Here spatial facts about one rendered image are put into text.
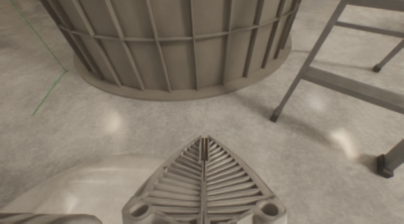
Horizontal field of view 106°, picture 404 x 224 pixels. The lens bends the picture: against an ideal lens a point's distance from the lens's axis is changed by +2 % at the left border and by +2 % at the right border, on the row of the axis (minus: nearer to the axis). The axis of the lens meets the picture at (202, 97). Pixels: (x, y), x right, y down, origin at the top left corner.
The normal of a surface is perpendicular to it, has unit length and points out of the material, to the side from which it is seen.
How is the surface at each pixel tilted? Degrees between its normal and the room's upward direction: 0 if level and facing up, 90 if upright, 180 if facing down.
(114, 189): 69
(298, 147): 0
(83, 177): 1
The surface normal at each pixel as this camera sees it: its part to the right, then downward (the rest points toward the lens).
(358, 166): -0.03, -0.69
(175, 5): 0.09, 0.71
